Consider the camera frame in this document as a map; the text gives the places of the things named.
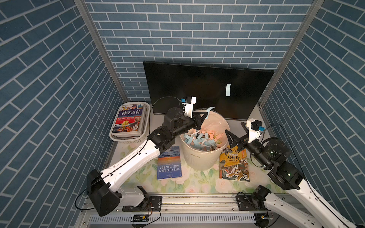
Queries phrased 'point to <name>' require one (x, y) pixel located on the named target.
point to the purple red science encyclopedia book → (130, 121)
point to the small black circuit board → (140, 218)
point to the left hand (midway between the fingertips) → (212, 115)
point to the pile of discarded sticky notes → (202, 139)
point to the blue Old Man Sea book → (169, 163)
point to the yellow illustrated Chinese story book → (233, 164)
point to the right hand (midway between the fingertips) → (236, 127)
